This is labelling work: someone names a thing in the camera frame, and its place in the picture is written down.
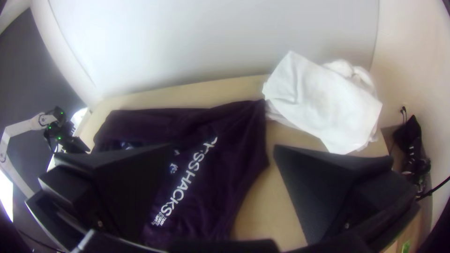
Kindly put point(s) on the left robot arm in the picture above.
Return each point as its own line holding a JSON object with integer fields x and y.
{"x": 21, "y": 127}

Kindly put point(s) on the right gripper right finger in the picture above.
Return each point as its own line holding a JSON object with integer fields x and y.
{"x": 334, "y": 193}

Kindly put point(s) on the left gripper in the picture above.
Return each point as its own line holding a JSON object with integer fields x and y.
{"x": 72, "y": 144}

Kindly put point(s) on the pile of white clothes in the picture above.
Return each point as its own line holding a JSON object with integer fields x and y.
{"x": 323, "y": 102}

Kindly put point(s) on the dark t-shirt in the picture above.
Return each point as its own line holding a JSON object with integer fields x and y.
{"x": 225, "y": 158}

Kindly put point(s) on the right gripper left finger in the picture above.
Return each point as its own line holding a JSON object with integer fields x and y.
{"x": 116, "y": 189}

